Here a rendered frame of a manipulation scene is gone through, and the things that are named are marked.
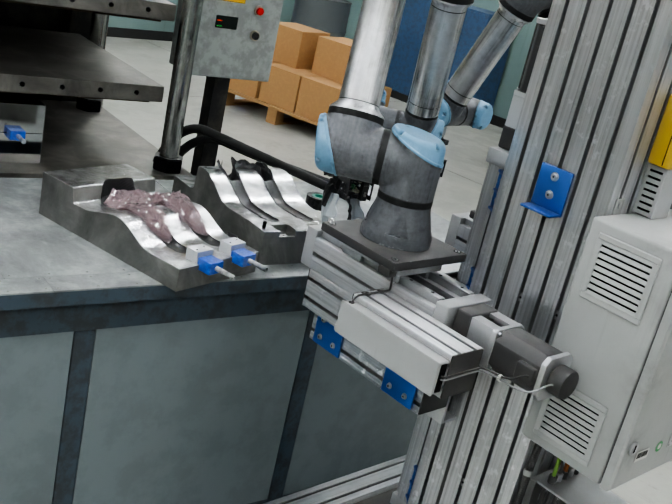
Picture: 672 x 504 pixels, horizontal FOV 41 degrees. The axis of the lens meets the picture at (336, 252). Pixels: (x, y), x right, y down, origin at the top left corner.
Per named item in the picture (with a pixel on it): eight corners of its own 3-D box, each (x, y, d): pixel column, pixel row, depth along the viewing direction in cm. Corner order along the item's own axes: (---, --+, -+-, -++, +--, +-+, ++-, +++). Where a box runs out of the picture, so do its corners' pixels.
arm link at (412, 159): (433, 208, 181) (451, 143, 177) (368, 192, 182) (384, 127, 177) (434, 193, 193) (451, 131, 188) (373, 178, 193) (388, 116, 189)
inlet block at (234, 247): (271, 278, 211) (275, 257, 209) (257, 282, 207) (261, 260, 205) (231, 257, 217) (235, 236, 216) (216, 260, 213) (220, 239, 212)
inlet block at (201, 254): (239, 286, 202) (244, 264, 200) (224, 291, 198) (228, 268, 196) (199, 264, 209) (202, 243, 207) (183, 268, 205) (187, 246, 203)
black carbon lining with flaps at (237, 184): (316, 228, 238) (323, 194, 235) (264, 230, 228) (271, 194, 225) (250, 183, 263) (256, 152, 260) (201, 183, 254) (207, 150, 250)
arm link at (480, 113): (468, 132, 239) (435, 119, 245) (490, 131, 247) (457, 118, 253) (477, 103, 236) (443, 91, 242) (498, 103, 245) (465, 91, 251)
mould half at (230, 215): (341, 261, 239) (352, 213, 235) (258, 265, 224) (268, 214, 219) (248, 194, 276) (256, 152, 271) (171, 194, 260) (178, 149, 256)
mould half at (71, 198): (254, 272, 220) (263, 230, 216) (175, 292, 199) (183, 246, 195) (120, 202, 245) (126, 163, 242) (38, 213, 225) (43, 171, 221)
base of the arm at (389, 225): (444, 248, 191) (456, 204, 187) (395, 254, 180) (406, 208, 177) (394, 222, 201) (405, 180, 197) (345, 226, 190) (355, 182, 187)
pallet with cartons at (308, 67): (384, 140, 766) (405, 52, 741) (326, 146, 701) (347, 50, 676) (278, 100, 826) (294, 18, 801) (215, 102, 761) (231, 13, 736)
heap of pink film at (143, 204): (215, 234, 221) (220, 204, 218) (160, 245, 207) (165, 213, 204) (144, 198, 234) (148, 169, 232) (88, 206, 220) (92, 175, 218)
